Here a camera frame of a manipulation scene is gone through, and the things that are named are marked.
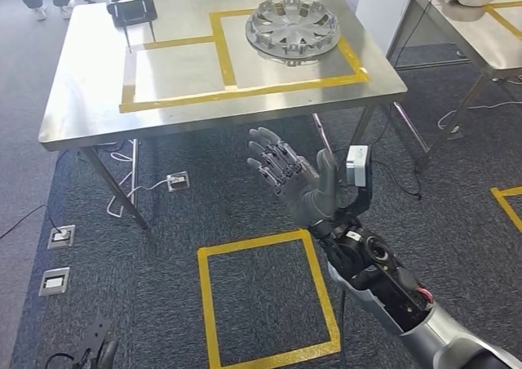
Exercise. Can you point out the grey floor socket plate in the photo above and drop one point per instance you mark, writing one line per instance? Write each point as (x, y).
(54, 281)
(61, 236)
(455, 131)
(178, 181)

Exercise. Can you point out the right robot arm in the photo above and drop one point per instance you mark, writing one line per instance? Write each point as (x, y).
(448, 339)

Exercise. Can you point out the black remote controller with stand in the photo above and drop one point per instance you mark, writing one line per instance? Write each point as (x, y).
(132, 9)

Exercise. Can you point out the white partition panel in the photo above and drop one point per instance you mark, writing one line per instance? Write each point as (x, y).
(379, 9)

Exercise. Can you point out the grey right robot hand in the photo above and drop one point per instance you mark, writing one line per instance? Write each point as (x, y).
(310, 199)

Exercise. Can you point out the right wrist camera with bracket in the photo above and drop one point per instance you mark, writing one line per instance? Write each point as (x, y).
(357, 166)

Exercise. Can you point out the yellow floor tape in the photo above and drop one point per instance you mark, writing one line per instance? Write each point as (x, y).
(505, 207)
(204, 301)

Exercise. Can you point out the yellow workbench tape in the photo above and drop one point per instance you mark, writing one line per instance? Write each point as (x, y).
(224, 58)

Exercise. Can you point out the steel workbench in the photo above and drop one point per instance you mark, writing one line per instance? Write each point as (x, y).
(81, 96)
(468, 36)

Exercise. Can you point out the silver plastic hubcap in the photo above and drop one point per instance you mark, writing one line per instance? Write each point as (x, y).
(291, 28)

